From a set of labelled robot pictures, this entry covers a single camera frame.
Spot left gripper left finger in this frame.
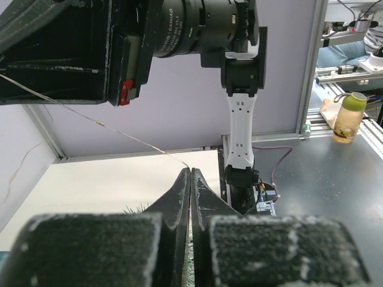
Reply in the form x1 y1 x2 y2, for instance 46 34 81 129
1 168 192 286

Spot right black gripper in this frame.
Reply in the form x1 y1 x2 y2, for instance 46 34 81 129
1 1 163 106

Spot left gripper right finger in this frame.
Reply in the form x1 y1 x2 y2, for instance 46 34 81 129
190 169 371 286

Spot thin wire light string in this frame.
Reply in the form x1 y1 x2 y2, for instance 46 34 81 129
0 74 190 204

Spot small frosted christmas tree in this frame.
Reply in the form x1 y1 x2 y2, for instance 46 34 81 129
123 203 150 215

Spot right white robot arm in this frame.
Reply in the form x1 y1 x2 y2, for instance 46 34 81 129
1 1 268 214

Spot green lid drink bottle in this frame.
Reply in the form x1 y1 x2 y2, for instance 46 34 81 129
333 92 367 144

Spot left aluminium corner post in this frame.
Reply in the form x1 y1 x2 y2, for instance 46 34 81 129
23 105 70 161

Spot aluminium corner post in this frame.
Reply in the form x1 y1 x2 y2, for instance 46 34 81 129
295 1 328 137
23 105 70 161

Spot right aluminium corner post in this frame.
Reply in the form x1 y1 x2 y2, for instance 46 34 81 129
295 1 328 137

